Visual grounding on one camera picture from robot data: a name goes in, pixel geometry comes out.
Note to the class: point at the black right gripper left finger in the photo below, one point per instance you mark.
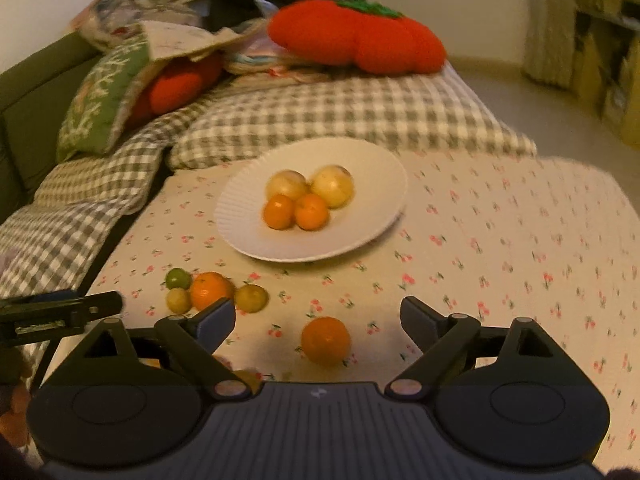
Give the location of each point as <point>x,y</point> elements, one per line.
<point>193,341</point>

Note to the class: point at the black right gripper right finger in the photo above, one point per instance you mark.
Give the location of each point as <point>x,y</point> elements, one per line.
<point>445,343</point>

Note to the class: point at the large orange mandarin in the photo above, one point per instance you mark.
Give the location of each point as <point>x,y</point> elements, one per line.
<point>209,287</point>

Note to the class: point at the small orange mandarin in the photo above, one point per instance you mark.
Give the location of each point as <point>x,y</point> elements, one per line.
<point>326,341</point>

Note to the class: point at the orange cherry tomato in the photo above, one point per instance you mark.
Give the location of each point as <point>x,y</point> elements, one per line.
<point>279,212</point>
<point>311,212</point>

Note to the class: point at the large yellow passion fruit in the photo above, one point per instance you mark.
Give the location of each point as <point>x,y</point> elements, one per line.
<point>334,184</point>

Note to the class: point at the small yellow-green fruit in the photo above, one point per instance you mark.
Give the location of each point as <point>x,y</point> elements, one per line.
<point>178,301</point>

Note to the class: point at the small green fruit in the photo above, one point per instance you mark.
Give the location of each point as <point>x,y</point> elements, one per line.
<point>178,278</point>

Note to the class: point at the yellow-green tomato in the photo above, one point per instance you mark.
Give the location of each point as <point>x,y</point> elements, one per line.
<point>250,298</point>

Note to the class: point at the grey gingham blanket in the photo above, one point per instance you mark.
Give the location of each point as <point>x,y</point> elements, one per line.
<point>50,244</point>

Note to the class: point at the cherry print bedsheet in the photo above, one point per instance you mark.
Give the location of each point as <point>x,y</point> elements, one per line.
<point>495,238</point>

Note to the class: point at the white fluted plate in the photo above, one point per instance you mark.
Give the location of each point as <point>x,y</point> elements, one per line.
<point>381,187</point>

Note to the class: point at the green embroidered pillow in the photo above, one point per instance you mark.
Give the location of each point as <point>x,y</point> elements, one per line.
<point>105,99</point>

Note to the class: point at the grey gingham pillow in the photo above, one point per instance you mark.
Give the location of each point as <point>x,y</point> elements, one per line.
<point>405,113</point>

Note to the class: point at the green sofa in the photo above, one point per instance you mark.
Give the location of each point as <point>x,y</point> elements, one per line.
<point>35,97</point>

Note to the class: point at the stack of books and papers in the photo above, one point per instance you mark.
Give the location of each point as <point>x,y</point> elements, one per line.
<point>260,64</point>

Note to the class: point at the beige curtain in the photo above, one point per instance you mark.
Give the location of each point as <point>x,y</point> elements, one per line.
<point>550,42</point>

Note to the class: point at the red tomato plush cushion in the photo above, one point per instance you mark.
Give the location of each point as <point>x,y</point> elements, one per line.
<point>369,36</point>

